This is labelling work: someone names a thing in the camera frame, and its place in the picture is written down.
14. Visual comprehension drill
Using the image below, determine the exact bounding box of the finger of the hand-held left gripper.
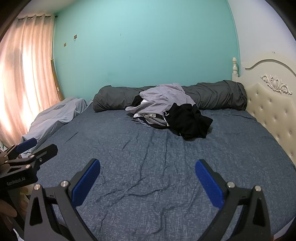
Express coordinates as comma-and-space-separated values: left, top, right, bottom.
8, 144, 58, 168
0, 138, 38, 164

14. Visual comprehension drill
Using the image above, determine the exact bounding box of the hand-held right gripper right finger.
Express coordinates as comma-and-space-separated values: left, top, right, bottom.
195, 159, 271, 241

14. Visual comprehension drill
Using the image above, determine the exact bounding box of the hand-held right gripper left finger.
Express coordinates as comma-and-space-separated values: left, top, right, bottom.
24, 159, 101, 241

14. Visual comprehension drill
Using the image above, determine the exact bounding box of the black sweater with white collar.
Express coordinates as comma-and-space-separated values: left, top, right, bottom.
165, 103, 213, 140

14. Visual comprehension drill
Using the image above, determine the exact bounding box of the person's left hand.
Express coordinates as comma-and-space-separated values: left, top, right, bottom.
0, 200, 18, 218

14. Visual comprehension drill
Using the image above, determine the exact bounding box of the light grey crumpled cloth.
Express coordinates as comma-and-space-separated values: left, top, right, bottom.
22, 97, 93, 142

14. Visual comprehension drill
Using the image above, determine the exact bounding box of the bed with blue sheet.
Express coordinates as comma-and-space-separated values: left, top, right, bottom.
14, 105, 296, 241

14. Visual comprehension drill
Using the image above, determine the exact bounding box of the pink curtain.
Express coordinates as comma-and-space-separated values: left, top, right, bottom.
0, 16, 61, 144

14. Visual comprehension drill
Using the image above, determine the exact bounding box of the grey garment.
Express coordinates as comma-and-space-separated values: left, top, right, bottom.
133, 113, 171, 129

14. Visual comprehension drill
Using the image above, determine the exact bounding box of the dark grey rolled duvet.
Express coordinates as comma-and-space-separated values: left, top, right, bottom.
92, 80, 248, 113

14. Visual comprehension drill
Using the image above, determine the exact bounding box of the cream tufted headboard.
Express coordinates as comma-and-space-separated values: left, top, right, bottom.
232, 51, 296, 168

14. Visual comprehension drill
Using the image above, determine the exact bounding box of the black garment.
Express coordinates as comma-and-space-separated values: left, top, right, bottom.
132, 95, 149, 109

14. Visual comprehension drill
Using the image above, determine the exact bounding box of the lavender grey shirt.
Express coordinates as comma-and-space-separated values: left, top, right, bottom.
125, 84, 198, 117

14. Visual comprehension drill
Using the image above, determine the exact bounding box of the white garment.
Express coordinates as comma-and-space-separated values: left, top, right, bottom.
133, 100, 151, 119

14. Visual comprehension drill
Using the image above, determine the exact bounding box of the curtain rod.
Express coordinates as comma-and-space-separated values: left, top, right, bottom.
16, 14, 58, 21

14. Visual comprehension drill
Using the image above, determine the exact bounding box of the wooden frame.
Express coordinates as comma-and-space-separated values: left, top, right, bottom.
50, 59, 65, 102

